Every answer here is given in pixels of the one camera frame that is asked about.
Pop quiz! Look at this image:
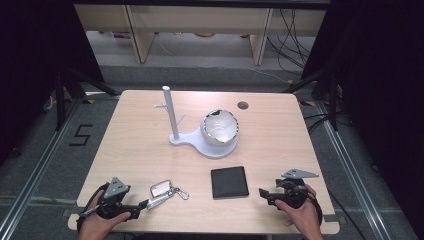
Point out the black metal stand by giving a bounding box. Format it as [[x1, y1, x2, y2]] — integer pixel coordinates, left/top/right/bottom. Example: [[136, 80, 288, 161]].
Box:
[[282, 65, 342, 132], [54, 65, 119, 132]]

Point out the white car key with keyring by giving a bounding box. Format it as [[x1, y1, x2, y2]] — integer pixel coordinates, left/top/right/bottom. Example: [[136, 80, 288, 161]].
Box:
[[146, 179, 191, 211]]

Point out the black wallet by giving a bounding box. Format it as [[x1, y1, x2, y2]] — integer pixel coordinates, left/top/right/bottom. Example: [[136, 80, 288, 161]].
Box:
[[210, 165, 250, 200]]

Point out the white key stand with tray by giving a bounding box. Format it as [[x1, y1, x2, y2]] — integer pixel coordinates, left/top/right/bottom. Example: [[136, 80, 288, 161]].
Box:
[[153, 85, 240, 160]]

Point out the black curtain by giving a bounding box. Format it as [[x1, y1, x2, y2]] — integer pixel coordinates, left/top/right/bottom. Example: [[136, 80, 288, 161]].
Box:
[[0, 0, 105, 165], [300, 0, 424, 231]]

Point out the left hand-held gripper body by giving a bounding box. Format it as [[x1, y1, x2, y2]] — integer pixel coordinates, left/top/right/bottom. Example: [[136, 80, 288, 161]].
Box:
[[95, 176, 134, 221]]

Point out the light wooden bench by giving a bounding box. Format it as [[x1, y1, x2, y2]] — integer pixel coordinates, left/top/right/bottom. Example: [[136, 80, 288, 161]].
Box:
[[73, 3, 328, 66]]

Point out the person's right hand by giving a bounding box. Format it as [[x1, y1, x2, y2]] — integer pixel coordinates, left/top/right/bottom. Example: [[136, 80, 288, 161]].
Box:
[[274, 184, 324, 240]]

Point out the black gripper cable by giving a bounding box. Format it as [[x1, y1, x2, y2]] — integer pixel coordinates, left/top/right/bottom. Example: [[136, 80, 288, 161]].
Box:
[[308, 193, 324, 228], [76, 182, 111, 232]]

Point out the metal floor rail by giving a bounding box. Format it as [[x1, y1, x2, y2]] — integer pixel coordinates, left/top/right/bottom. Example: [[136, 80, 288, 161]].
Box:
[[0, 95, 85, 240], [314, 99, 392, 240]]

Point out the black cable bundle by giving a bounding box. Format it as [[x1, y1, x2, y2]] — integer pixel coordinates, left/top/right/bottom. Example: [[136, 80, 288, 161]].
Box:
[[265, 8, 318, 75]]

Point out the white floor cable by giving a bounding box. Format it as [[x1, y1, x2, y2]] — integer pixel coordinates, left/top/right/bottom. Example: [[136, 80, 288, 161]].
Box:
[[245, 64, 292, 84]]

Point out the crumpled foil ball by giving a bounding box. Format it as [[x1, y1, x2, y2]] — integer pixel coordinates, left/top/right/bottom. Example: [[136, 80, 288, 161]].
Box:
[[199, 108, 240, 147]]

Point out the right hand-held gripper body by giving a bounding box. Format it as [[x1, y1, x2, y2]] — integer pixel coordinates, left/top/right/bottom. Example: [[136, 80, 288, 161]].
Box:
[[274, 168, 320, 210]]

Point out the person's left hand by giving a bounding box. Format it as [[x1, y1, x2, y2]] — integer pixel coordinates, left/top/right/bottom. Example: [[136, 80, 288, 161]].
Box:
[[77, 190, 132, 240]]

